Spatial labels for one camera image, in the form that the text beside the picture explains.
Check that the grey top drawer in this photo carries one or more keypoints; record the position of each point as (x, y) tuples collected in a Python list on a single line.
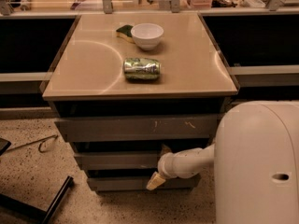
[(132, 128)]

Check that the green yellow sponge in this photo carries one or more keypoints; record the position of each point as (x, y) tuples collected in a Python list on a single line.
[(125, 33)]

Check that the grey bottom drawer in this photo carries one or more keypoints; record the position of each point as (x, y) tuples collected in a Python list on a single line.
[(138, 183)]

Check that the grey drawer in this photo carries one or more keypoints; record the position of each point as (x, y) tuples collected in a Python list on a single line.
[(117, 160), (138, 183), (132, 128)]

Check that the grey drawer cabinet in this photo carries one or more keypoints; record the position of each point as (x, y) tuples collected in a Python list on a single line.
[(138, 98)]

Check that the white bowl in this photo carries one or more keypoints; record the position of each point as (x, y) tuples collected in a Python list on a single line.
[(147, 36)]

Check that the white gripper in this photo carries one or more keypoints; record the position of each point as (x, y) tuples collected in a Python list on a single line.
[(163, 166)]

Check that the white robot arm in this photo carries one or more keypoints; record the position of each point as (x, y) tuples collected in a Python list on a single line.
[(255, 155)]

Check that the crushed green can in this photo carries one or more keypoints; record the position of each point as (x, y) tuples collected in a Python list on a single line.
[(141, 68)]

